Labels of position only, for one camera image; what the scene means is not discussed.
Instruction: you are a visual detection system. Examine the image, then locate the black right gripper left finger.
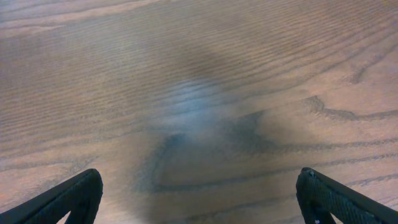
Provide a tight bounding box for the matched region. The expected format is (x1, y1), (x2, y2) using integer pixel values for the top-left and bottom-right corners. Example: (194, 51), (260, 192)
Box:
(1, 169), (103, 224)

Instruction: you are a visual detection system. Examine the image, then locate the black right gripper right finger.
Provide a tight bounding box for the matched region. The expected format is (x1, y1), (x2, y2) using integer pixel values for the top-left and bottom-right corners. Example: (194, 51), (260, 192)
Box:
(296, 167), (397, 224)

